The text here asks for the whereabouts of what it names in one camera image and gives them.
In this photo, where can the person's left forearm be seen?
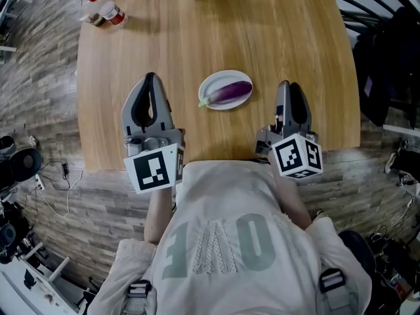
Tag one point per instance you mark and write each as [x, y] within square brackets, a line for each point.
[159, 218]

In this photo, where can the black chair with dark jackets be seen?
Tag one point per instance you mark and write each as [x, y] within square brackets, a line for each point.
[390, 71]

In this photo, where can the pile of black bags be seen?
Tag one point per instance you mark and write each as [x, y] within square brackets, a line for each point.
[397, 264]

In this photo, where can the black machine with round disc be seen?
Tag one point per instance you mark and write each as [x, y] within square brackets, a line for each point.
[23, 162]

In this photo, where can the person's light printed shirt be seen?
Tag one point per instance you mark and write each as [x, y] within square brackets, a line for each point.
[229, 202]

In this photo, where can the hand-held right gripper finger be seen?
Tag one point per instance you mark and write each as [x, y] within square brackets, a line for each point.
[300, 110]
[283, 107]

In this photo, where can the white power strip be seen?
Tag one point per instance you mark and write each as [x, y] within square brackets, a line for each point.
[39, 182]

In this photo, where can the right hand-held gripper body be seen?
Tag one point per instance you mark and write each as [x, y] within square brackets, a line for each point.
[288, 156]

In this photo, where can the clear plastic cup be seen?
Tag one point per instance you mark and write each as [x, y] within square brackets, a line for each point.
[98, 21]

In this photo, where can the purple eggplant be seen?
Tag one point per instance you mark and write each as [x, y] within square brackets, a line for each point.
[233, 90]

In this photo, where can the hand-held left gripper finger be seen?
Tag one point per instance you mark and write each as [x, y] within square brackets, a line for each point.
[128, 113]
[163, 110]

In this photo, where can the white desk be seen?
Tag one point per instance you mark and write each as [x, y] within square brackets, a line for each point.
[19, 290]

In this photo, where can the white oval plate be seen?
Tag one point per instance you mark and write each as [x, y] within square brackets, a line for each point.
[220, 80]

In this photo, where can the clear bottle red label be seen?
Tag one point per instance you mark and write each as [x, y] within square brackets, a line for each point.
[118, 17]

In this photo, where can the person's right forearm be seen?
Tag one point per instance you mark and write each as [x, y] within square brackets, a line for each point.
[292, 202]

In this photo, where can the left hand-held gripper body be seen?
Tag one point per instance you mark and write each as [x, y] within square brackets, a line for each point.
[151, 172]

